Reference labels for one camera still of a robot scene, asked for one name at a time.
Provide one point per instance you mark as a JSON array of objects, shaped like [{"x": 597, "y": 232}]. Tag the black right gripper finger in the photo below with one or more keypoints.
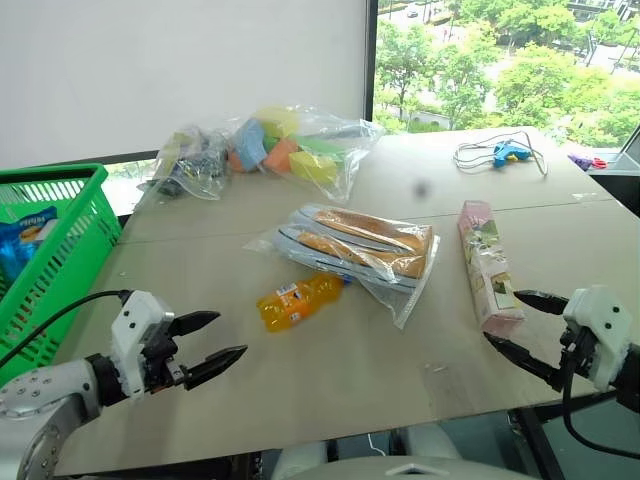
[
  {"x": 547, "y": 303},
  {"x": 530, "y": 364}
]

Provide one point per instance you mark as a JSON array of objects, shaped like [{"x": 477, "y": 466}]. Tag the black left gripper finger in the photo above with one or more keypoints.
[
  {"x": 195, "y": 320},
  {"x": 215, "y": 365}
]

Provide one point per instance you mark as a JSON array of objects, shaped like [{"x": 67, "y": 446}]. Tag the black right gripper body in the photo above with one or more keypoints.
[{"x": 580, "y": 352}]

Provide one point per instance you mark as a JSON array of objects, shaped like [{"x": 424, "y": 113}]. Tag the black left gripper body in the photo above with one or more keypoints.
[{"x": 162, "y": 367}]

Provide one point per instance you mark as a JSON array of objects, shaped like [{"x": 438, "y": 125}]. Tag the green plastic shopping basket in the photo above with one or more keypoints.
[{"x": 75, "y": 240}]

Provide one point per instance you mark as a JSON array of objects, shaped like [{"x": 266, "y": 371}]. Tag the clear bag of dark items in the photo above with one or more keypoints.
[{"x": 192, "y": 160}]

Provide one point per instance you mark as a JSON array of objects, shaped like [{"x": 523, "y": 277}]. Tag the pink floral carton box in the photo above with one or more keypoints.
[{"x": 487, "y": 260}]

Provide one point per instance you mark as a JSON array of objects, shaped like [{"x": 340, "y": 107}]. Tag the orange soda bottle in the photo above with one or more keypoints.
[{"x": 300, "y": 301}]

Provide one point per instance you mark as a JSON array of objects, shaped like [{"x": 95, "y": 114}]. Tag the purple plastic object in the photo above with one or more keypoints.
[{"x": 581, "y": 161}]

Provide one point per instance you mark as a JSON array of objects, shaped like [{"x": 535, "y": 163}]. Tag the clear zip bag with shoes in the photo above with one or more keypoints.
[{"x": 400, "y": 295}]

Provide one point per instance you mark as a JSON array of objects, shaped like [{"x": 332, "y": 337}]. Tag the silver robot torso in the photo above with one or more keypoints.
[{"x": 415, "y": 467}]

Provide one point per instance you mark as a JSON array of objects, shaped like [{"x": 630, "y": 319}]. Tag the blue sponge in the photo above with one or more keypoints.
[{"x": 249, "y": 145}]

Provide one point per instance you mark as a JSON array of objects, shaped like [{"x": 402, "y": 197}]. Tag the orange sponge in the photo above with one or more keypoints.
[{"x": 281, "y": 156}]

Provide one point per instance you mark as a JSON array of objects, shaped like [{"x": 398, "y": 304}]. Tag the blue snack bag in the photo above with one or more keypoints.
[{"x": 22, "y": 240}]

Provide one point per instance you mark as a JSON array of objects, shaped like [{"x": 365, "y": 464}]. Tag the yellow sponge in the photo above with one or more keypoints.
[{"x": 312, "y": 167}]

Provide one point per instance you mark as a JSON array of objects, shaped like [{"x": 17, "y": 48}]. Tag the clear bag of sponges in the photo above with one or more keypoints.
[{"x": 345, "y": 150}]

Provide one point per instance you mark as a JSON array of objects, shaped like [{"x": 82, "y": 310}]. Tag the white roller blind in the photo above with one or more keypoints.
[{"x": 175, "y": 70}]

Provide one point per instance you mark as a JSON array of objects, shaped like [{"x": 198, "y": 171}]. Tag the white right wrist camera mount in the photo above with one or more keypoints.
[{"x": 602, "y": 320}]

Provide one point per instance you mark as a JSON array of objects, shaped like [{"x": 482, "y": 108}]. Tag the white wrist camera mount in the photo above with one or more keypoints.
[
  {"x": 602, "y": 320},
  {"x": 135, "y": 320}
]

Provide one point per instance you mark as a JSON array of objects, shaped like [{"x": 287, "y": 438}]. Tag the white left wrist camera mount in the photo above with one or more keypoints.
[{"x": 135, "y": 320}]

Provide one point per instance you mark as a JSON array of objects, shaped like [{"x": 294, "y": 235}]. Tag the black window frame post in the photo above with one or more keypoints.
[{"x": 370, "y": 60}]

